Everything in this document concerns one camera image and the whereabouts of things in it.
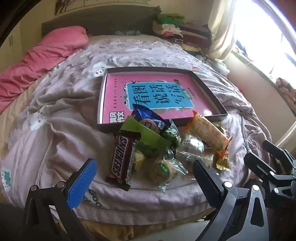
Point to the window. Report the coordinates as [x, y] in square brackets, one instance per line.
[266, 34]

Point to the round green pastry packet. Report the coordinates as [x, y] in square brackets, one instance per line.
[161, 172]

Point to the cream curtain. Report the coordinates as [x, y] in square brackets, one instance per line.
[222, 27]

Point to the clear pale cake packet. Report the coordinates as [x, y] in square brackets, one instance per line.
[190, 146]

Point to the colourful small clothes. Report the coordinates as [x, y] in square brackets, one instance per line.
[242, 52]

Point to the pink book with blue label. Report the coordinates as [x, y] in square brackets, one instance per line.
[161, 97]

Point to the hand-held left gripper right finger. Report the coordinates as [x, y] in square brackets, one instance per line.
[205, 183]

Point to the yellow bed sheet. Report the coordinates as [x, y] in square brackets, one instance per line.
[7, 125]

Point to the dark green cartoon snack packet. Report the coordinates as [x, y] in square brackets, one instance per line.
[173, 134]

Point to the orange patterned cloth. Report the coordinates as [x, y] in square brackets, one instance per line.
[288, 92]

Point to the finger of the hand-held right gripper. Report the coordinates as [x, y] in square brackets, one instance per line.
[259, 163]
[277, 151]

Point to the yellow snack packet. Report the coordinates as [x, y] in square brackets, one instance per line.
[223, 162]

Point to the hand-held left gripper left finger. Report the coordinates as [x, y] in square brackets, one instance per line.
[81, 185]

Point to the light green snack packet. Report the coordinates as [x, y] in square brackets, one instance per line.
[149, 137]

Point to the orange-ended cracker packet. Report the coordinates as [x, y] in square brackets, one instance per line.
[208, 129]

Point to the pink pillow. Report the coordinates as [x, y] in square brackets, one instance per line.
[34, 60]

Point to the dark patterned cloth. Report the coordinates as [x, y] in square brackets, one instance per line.
[127, 33]

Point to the cream wardrobe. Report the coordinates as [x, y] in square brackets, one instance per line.
[20, 34]

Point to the brown chocolate bar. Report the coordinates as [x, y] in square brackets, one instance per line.
[121, 160]

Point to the wall poster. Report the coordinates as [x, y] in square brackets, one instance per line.
[69, 4]

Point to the blue cookie packet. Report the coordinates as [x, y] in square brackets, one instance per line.
[148, 117]

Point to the pile of folded clothes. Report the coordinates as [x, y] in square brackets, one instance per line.
[185, 32]

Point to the grey headboard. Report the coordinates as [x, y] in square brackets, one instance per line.
[115, 18]

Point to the white crumpled cloth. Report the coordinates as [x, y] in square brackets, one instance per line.
[216, 64]

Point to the shallow dark cardboard box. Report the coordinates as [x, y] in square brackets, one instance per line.
[107, 128]

